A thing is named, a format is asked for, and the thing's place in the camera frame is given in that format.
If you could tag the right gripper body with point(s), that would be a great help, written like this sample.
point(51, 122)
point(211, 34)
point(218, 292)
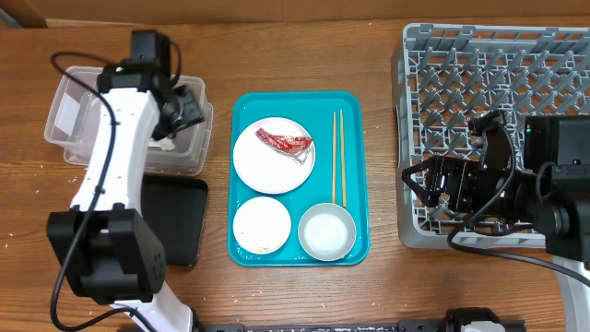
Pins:
point(472, 188)

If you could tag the grey bowl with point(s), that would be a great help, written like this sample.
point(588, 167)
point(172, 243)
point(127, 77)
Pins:
point(327, 232)

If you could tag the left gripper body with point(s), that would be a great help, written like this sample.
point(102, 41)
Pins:
point(182, 113)

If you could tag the large white plate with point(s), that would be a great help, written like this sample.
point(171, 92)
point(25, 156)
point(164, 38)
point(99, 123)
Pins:
point(263, 169)

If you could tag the clear plastic bin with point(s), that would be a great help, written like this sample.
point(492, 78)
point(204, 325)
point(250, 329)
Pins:
point(73, 122)

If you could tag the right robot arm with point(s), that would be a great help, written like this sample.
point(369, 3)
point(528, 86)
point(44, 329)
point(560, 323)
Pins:
point(550, 195)

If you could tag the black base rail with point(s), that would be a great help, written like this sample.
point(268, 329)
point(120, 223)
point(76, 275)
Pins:
point(455, 320)

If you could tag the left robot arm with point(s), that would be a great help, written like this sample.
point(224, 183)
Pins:
point(106, 250)

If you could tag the red snack wrapper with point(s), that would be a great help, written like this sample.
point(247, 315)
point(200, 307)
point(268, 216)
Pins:
point(296, 148)

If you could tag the pink small bowl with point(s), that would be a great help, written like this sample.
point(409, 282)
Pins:
point(261, 225)

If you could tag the grey dishwasher rack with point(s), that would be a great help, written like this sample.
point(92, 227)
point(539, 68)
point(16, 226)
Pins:
point(446, 75)

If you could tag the black tray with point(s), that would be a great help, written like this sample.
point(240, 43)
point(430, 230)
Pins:
point(175, 209)

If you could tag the teal serving tray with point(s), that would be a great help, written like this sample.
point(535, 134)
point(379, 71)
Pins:
point(314, 111)

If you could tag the wooden chopstick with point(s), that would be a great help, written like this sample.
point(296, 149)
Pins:
point(333, 195)
point(343, 160)

